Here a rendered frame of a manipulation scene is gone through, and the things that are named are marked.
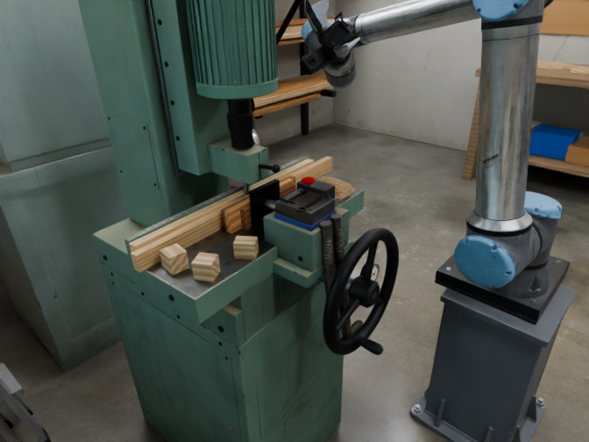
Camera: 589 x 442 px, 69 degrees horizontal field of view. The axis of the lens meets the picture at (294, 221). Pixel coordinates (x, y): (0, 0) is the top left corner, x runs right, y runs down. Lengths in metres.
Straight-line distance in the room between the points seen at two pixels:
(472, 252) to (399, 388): 0.85
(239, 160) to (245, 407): 0.58
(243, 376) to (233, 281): 0.26
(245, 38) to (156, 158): 0.39
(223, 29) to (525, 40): 0.60
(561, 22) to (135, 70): 3.41
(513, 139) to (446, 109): 3.34
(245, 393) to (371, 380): 0.87
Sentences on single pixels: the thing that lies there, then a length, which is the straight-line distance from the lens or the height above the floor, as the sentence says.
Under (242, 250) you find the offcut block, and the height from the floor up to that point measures 0.92.
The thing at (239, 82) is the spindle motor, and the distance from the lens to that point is 0.90.
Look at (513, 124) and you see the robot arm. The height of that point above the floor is 1.12.
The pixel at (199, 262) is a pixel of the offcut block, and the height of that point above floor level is 0.94.
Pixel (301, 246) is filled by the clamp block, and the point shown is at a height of 0.92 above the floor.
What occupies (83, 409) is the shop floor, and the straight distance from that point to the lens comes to 1.96.
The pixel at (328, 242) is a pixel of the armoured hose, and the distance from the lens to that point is 0.89.
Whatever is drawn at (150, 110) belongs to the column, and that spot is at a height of 1.15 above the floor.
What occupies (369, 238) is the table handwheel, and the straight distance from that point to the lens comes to 0.87.
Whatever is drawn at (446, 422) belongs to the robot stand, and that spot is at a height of 0.03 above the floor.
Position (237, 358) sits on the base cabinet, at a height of 0.68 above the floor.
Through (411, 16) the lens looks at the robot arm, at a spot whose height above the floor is 1.32.
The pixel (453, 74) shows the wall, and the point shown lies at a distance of 4.33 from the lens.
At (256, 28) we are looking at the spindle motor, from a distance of 0.90.
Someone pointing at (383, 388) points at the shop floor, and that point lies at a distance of 1.85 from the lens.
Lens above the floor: 1.39
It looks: 28 degrees down
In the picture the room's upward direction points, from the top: 1 degrees counter-clockwise
